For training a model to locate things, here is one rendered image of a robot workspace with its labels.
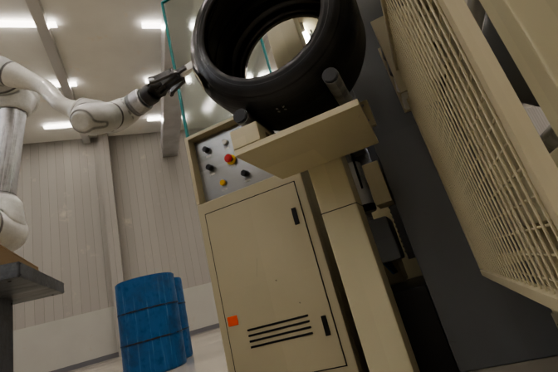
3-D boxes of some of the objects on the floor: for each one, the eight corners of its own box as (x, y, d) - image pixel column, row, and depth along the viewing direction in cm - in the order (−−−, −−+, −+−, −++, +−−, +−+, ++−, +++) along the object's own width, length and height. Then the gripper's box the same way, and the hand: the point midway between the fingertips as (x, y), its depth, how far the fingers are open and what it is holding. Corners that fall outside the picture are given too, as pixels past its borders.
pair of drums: (190, 353, 485) (178, 279, 517) (207, 358, 374) (191, 263, 406) (124, 374, 452) (116, 293, 484) (122, 385, 341) (112, 281, 373)
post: (386, 400, 118) (228, -108, 201) (428, 394, 114) (249, -122, 198) (381, 417, 107) (215, -130, 190) (427, 409, 103) (237, -146, 186)
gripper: (129, 82, 132) (181, 46, 126) (154, 96, 143) (203, 63, 138) (134, 99, 129) (188, 62, 123) (159, 111, 141) (208, 79, 135)
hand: (188, 68), depth 131 cm, fingers closed
